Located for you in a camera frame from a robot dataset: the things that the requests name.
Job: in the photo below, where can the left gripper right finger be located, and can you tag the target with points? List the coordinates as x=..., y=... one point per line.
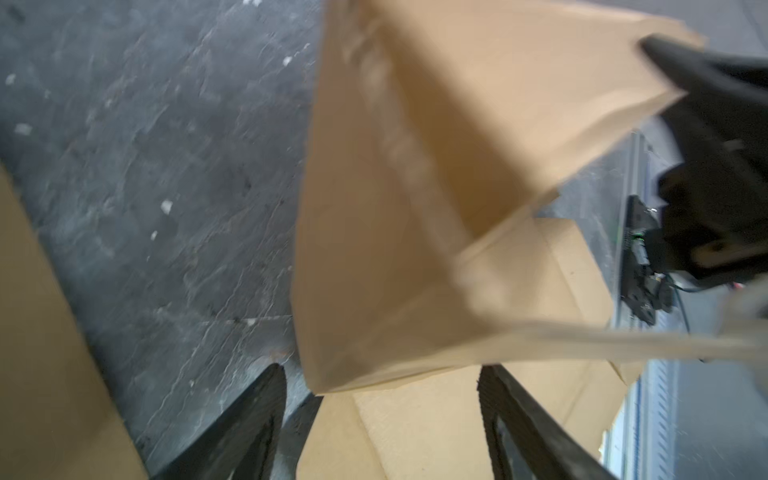
x=547, y=450

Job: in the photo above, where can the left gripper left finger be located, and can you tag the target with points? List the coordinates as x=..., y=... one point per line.
x=242, y=442

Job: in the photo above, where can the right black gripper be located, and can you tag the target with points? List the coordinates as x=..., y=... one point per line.
x=713, y=221

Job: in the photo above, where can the brown cardboard box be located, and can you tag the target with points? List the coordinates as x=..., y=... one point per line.
x=439, y=130

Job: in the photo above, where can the left flat cardboard stack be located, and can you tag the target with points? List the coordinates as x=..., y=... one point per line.
x=58, y=420

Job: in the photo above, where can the slotted grey cable duct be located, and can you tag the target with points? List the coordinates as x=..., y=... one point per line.
x=657, y=421

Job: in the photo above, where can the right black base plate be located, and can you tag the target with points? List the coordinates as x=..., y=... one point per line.
x=643, y=289

